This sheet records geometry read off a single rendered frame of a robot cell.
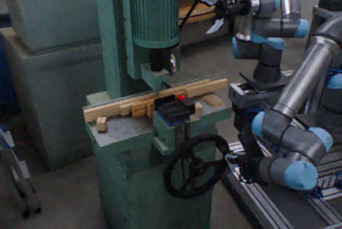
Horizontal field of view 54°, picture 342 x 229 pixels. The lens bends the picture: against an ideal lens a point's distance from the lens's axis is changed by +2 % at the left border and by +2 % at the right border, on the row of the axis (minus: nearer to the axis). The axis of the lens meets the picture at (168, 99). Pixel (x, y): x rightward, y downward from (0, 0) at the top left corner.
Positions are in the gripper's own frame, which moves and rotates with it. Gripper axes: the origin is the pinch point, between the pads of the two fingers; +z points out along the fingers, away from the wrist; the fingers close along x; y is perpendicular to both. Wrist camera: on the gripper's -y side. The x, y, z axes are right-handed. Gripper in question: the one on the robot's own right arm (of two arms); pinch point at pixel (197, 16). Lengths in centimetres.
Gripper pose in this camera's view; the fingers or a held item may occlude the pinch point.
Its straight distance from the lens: 126.7
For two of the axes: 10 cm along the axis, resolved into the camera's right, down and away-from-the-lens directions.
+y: 3.3, -3.0, -9.0
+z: -8.9, 2.3, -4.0
